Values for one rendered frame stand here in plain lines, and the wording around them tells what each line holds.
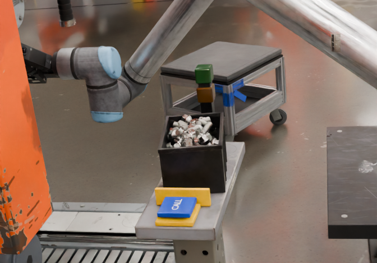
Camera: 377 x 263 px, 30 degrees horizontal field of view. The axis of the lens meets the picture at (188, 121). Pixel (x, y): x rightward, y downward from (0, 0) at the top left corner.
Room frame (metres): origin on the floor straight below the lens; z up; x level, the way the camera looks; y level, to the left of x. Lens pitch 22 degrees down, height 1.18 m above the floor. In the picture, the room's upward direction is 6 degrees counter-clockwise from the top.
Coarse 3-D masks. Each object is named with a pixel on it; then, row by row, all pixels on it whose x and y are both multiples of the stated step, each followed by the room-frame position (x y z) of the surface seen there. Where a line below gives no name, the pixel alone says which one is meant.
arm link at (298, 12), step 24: (264, 0) 1.63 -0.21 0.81; (288, 0) 1.61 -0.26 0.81; (312, 0) 1.60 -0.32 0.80; (288, 24) 1.61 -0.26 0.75; (312, 24) 1.58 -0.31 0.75; (336, 24) 1.57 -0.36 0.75; (360, 24) 1.58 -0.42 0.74; (336, 48) 1.56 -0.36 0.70; (360, 48) 1.54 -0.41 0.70; (360, 72) 1.54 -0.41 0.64
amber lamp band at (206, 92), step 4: (212, 84) 1.65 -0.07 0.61; (200, 88) 1.64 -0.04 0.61; (204, 88) 1.63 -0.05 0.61; (208, 88) 1.63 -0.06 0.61; (212, 88) 1.63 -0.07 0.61; (200, 92) 1.63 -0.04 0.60; (204, 92) 1.63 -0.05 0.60; (208, 92) 1.63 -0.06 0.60; (212, 92) 1.63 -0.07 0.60; (200, 96) 1.64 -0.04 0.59; (204, 96) 1.63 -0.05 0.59; (208, 96) 1.63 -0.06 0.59; (212, 96) 1.63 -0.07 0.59; (200, 100) 1.64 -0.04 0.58; (204, 100) 1.63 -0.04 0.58; (208, 100) 1.63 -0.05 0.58; (212, 100) 1.63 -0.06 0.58
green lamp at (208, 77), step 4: (200, 64) 1.67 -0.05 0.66; (204, 64) 1.66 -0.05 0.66; (208, 64) 1.66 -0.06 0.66; (196, 68) 1.64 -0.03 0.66; (200, 68) 1.64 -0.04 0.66; (204, 68) 1.63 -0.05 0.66; (208, 68) 1.63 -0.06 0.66; (212, 68) 1.65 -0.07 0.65; (196, 72) 1.64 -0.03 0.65; (200, 72) 1.63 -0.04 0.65; (204, 72) 1.63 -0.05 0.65; (208, 72) 1.63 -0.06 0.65; (212, 72) 1.65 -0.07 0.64; (196, 76) 1.64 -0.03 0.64; (200, 76) 1.63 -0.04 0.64; (204, 76) 1.63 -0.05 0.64; (208, 76) 1.63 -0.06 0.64; (212, 76) 1.65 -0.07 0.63; (196, 80) 1.64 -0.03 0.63; (200, 80) 1.63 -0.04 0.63; (204, 80) 1.63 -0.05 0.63; (208, 80) 1.63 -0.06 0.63; (212, 80) 1.64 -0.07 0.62
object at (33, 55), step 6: (24, 48) 1.89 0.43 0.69; (30, 48) 1.91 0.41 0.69; (24, 54) 1.88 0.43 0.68; (30, 54) 1.90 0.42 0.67; (36, 54) 1.91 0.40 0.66; (42, 54) 1.93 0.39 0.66; (48, 54) 1.94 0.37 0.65; (24, 60) 1.88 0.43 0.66; (30, 60) 1.89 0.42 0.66; (36, 60) 1.90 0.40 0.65; (42, 60) 1.92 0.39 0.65; (48, 60) 1.93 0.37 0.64; (36, 66) 1.91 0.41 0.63; (42, 66) 1.91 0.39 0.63; (48, 66) 1.92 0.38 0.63
